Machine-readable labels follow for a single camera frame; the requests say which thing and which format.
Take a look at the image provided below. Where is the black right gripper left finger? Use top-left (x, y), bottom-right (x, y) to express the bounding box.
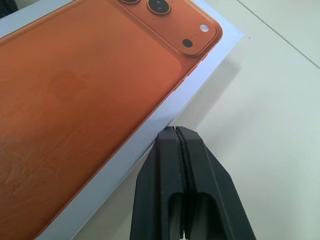
top-left (129, 126), bottom-right (185, 240)

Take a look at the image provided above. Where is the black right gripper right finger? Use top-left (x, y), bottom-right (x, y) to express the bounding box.
top-left (175, 125), bottom-right (256, 240)

